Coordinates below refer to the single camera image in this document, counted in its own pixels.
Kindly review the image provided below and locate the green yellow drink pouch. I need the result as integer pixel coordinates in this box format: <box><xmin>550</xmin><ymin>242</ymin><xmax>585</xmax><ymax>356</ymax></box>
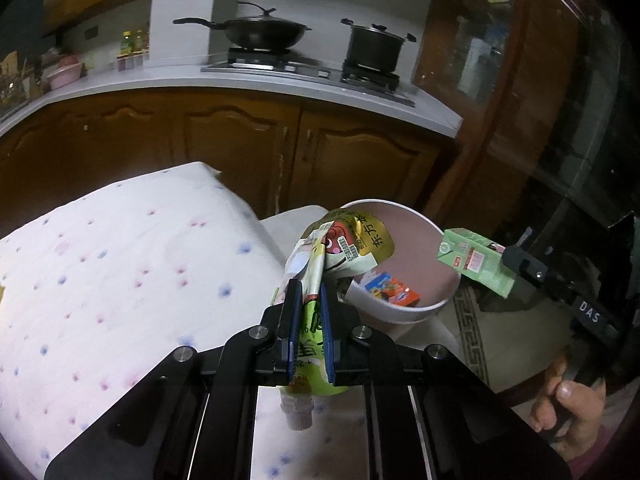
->
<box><xmin>272</xmin><ymin>208</ymin><xmax>395</xmax><ymax>431</ymax></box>

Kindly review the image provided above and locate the patterned floor mat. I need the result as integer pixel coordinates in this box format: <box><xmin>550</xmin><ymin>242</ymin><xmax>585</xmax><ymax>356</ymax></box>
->
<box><xmin>452</xmin><ymin>286</ymin><xmax>490</xmax><ymax>386</ymax></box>

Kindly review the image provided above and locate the pink basin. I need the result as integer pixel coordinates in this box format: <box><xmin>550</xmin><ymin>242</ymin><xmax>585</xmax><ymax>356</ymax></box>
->
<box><xmin>47</xmin><ymin>55</ymin><xmax>84</xmax><ymax>90</ymax></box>

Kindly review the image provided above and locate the orange snack wrapper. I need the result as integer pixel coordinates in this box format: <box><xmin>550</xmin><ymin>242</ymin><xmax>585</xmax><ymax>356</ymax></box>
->
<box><xmin>361</xmin><ymin>272</ymin><xmax>420</xmax><ymax>308</ymax></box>

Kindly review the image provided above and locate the white pink trash bin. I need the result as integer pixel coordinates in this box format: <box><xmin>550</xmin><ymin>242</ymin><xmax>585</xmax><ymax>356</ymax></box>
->
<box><xmin>343</xmin><ymin>200</ymin><xmax>460</xmax><ymax>351</ymax></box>

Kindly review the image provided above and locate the black stock pot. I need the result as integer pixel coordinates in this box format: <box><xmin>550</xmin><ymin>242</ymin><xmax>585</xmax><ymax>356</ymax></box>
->
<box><xmin>341</xmin><ymin>18</ymin><xmax>416</xmax><ymax>73</ymax></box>

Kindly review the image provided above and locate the person right hand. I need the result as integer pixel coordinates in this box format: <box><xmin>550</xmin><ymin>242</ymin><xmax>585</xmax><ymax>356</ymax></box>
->
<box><xmin>529</xmin><ymin>351</ymin><xmax>606</xmax><ymax>462</ymax></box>

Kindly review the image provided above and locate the green drink carton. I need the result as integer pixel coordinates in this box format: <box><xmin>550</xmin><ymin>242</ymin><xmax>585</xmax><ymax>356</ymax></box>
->
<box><xmin>437</xmin><ymin>228</ymin><xmax>516</xmax><ymax>298</ymax></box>

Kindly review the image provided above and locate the green condiment bottle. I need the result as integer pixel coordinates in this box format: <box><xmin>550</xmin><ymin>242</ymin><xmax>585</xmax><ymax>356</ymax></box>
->
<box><xmin>117</xmin><ymin>30</ymin><xmax>134</xmax><ymax>70</ymax></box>

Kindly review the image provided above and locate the black wok with lid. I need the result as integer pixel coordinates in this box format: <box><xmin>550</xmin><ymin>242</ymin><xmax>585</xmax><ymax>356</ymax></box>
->
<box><xmin>172</xmin><ymin>1</ymin><xmax>311</xmax><ymax>52</ymax></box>

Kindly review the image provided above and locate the gas stove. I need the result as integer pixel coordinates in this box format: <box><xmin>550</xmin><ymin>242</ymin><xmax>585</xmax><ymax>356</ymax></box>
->
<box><xmin>201</xmin><ymin>47</ymin><xmax>416</xmax><ymax>107</ymax></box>

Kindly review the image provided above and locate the wooden glass door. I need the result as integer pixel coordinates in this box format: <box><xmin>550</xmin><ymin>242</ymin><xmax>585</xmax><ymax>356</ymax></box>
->
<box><xmin>413</xmin><ymin>0</ymin><xmax>622</xmax><ymax>240</ymax></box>

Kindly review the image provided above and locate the floral white tablecloth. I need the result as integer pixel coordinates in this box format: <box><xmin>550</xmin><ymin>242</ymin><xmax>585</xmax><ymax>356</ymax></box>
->
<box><xmin>0</xmin><ymin>160</ymin><xmax>371</xmax><ymax>480</ymax></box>

